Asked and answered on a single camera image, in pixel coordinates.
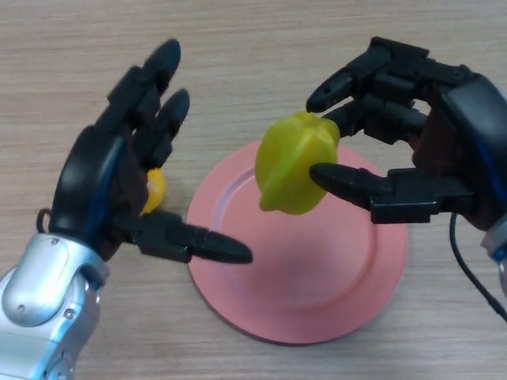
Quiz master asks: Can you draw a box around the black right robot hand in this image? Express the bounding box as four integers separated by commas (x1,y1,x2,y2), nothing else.
306,36,507,234

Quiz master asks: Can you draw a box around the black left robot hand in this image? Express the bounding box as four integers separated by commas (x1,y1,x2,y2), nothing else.
49,38,254,265

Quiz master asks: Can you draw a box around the yellow starfruit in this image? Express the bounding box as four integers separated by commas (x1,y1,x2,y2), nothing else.
254,110,341,215

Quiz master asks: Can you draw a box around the pink round plate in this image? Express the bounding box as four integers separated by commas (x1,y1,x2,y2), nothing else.
185,140,410,346

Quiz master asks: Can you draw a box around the orange-yellow pear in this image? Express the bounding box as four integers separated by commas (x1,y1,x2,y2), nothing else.
139,167,167,217

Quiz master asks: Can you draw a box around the dark left wrist cable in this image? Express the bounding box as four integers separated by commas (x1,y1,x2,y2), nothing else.
36,207,55,234

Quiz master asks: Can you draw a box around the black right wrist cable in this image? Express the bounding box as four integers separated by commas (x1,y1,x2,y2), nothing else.
449,211,507,321

